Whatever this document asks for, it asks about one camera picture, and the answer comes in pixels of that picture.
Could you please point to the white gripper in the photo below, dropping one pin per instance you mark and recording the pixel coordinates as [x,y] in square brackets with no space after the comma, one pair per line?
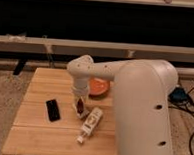
[80,89]

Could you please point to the white plastic bottle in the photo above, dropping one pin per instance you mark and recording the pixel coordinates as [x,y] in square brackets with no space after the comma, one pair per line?
[90,123]

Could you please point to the blue power adapter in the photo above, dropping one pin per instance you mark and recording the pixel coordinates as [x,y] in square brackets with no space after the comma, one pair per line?
[178,95]

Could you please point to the wooden table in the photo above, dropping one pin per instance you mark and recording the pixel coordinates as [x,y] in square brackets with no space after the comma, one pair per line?
[32,133]

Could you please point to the orange plate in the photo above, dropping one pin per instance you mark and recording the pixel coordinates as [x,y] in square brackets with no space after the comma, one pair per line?
[98,87]

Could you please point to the black phone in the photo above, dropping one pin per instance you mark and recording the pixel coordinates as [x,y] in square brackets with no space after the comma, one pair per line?
[53,111]

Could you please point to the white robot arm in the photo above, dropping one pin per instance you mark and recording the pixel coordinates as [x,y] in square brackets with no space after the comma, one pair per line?
[140,100]

